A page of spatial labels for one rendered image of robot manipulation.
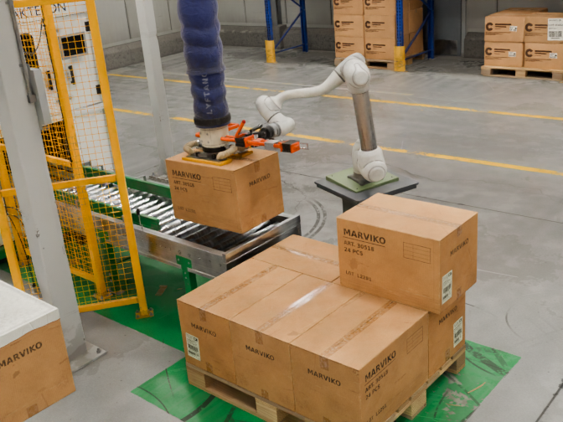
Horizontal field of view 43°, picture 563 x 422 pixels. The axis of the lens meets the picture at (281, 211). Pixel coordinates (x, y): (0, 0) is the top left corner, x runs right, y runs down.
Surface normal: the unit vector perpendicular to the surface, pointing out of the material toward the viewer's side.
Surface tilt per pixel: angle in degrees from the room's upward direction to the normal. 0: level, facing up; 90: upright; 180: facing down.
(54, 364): 90
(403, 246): 90
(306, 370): 90
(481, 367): 0
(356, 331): 0
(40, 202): 90
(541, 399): 0
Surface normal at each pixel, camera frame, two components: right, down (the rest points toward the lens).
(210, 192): -0.63, 0.33
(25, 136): 0.76, 0.18
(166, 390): -0.08, -0.92
